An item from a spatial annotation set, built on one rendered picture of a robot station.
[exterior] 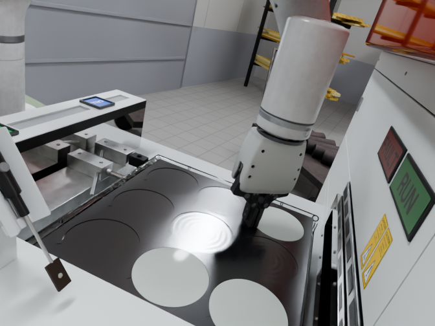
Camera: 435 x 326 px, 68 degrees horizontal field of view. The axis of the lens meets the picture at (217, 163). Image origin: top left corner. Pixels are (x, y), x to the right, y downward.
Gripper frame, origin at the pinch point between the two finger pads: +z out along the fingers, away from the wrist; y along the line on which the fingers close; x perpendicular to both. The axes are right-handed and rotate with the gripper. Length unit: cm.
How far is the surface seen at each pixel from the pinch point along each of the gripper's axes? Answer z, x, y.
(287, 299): 2.0, 16.2, 1.2
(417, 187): -19.3, 21.4, -2.3
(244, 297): 2.0, 15.2, 7.3
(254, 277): 2.1, 12.0, 4.4
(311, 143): 48, -156, -138
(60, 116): -3.5, -26.6, 32.7
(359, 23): -52, -310, -267
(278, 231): 2.0, 2.5, -4.7
